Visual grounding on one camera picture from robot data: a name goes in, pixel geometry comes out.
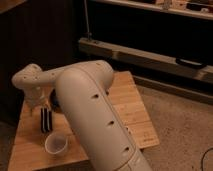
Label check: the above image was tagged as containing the metal pole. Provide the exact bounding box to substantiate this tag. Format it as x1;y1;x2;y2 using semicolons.
83;0;92;41

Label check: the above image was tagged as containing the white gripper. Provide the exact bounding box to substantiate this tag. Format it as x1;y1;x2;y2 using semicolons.
25;89;46;116

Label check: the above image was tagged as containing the wooden table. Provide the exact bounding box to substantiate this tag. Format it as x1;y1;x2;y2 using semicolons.
7;71;159;171

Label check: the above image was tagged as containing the wall shelf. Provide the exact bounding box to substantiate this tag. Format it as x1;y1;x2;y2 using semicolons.
90;0;213;21

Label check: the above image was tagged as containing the dark blue bowl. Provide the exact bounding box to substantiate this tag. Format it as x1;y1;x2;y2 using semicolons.
49;90;60;109

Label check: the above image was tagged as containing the black case handle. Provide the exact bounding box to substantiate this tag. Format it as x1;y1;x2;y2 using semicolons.
175;58;207;69

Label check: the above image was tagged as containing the black cable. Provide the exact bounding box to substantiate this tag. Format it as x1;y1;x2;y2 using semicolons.
200;147;213;171

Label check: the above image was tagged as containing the long grey case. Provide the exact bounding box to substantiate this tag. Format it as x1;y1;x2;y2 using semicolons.
78;38;213;84

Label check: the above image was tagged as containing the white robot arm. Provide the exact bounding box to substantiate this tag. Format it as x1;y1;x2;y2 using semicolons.
12;60;152;171

